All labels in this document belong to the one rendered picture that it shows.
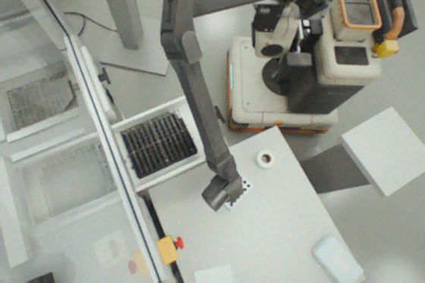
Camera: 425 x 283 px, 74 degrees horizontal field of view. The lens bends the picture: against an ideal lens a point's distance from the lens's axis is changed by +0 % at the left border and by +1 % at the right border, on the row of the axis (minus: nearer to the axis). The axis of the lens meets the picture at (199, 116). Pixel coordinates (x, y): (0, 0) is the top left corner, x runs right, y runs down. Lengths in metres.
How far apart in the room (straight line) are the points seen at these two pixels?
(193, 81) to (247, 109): 1.08
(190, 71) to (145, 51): 1.53
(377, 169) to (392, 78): 1.37
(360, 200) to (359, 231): 0.19
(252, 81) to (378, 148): 0.82
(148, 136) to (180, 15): 0.50
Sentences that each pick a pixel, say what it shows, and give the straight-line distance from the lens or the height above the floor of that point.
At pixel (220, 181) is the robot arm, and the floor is 1.02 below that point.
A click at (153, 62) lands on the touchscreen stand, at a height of 0.04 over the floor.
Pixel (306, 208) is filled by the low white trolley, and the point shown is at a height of 0.76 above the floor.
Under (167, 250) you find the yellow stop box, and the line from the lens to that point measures 0.96.
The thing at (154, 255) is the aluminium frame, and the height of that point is 0.99.
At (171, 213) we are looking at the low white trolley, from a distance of 1.10.
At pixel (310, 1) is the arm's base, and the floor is 1.21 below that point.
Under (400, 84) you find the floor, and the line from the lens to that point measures 2.62.
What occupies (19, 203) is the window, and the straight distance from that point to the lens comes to 0.32.
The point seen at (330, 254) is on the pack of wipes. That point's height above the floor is 0.80.
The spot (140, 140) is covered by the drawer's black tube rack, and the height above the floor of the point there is 0.90.
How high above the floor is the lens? 1.86
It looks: 70 degrees down
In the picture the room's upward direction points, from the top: 6 degrees clockwise
